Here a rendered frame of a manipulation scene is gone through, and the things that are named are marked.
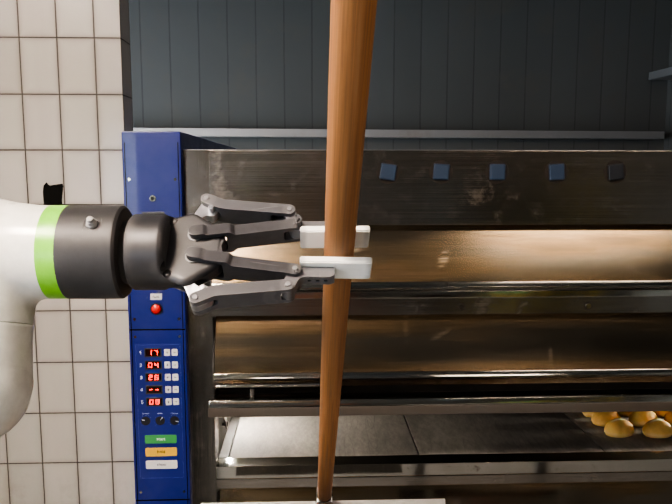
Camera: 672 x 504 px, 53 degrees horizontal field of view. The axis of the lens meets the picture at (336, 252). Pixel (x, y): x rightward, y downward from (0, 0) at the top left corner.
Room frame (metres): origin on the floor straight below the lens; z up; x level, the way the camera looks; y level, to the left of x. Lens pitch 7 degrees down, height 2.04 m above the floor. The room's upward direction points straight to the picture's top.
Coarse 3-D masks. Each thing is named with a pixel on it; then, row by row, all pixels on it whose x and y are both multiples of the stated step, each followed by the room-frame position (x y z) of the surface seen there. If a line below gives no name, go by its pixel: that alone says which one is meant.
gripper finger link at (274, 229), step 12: (300, 216) 0.67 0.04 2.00; (192, 228) 0.65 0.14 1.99; (204, 228) 0.65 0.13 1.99; (216, 228) 0.66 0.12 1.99; (228, 228) 0.66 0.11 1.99; (240, 228) 0.66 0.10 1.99; (252, 228) 0.66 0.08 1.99; (264, 228) 0.66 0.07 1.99; (276, 228) 0.66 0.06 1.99; (288, 228) 0.67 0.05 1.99; (228, 240) 0.66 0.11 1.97; (240, 240) 0.67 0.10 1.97; (252, 240) 0.67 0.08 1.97; (264, 240) 0.67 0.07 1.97; (276, 240) 0.68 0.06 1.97; (288, 240) 0.68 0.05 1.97
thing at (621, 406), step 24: (216, 408) 1.73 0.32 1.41; (240, 408) 1.73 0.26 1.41; (264, 408) 1.73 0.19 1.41; (288, 408) 1.73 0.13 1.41; (312, 408) 1.74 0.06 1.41; (360, 408) 1.74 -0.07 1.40; (384, 408) 1.74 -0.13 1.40; (408, 408) 1.75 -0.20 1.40; (432, 408) 1.75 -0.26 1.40; (456, 408) 1.75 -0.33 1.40; (480, 408) 1.75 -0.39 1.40; (504, 408) 1.76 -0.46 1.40; (528, 408) 1.76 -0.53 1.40; (552, 408) 1.76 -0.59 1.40; (576, 408) 1.76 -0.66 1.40; (600, 408) 1.76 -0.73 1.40; (624, 408) 1.77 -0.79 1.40; (648, 408) 1.77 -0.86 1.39
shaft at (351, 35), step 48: (336, 0) 0.44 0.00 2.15; (336, 48) 0.46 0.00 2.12; (336, 96) 0.49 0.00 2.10; (336, 144) 0.53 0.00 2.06; (336, 192) 0.57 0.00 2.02; (336, 240) 0.62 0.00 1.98; (336, 288) 0.69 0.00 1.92; (336, 336) 0.77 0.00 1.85; (336, 384) 0.88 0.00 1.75; (336, 432) 1.04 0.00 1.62
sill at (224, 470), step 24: (336, 456) 1.94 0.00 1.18; (360, 456) 1.94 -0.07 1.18; (384, 456) 1.94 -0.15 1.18; (408, 456) 1.94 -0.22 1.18; (432, 456) 1.94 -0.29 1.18; (456, 456) 1.94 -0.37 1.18; (480, 456) 1.94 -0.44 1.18; (504, 456) 1.94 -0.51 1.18; (528, 456) 1.94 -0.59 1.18; (552, 456) 1.94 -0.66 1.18; (576, 456) 1.94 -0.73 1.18; (600, 456) 1.94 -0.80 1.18; (624, 456) 1.94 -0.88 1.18; (648, 456) 1.94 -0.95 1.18
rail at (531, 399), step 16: (224, 400) 1.73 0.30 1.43; (240, 400) 1.73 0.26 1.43; (256, 400) 1.74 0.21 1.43; (272, 400) 1.74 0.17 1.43; (288, 400) 1.74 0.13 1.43; (304, 400) 1.74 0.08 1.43; (352, 400) 1.74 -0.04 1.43; (368, 400) 1.74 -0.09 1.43; (384, 400) 1.75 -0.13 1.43; (400, 400) 1.75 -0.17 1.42; (416, 400) 1.75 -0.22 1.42; (432, 400) 1.75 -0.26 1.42; (448, 400) 1.75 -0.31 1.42; (464, 400) 1.75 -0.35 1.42; (480, 400) 1.76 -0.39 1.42; (496, 400) 1.76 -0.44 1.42; (512, 400) 1.76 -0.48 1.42; (528, 400) 1.76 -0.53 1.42; (544, 400) 1.76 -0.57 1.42; (560, 400) 1.76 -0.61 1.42; (576, 400) 1.77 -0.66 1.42; (592, 400) 1.77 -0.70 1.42; (608, 400) 1.77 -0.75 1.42; (624, 400) 1.77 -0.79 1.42; (640, 400) 1.77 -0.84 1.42; (656, 400) 1.77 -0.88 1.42
